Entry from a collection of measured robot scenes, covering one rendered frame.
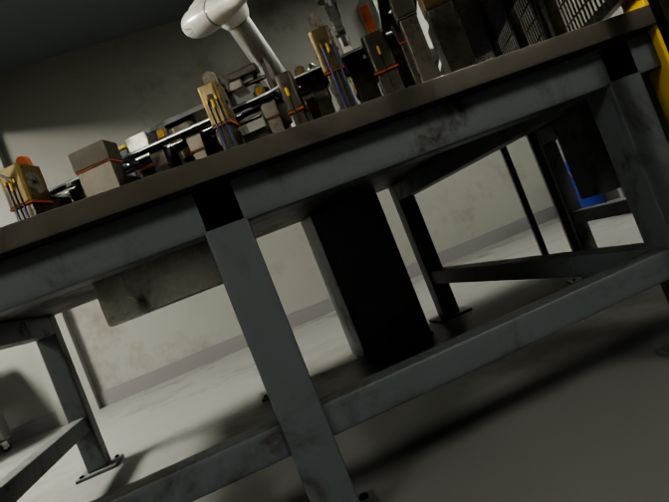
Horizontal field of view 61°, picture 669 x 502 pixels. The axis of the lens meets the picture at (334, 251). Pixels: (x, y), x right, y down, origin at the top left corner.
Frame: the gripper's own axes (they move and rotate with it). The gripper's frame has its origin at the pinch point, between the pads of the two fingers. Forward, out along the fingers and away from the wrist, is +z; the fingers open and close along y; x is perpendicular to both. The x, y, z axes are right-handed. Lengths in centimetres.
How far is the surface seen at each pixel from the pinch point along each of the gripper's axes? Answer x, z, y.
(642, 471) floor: 17, 104, 89
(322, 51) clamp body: -6.7, 5.7, 25.0
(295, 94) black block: -18.1, 12.0, 20.5
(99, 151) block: -78, 4, 21
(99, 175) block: -81, 11, 21
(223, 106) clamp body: -38.1, 7.3, 21.7
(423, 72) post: 14.2, 25.1, 40.2
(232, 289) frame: -34, 56, 83
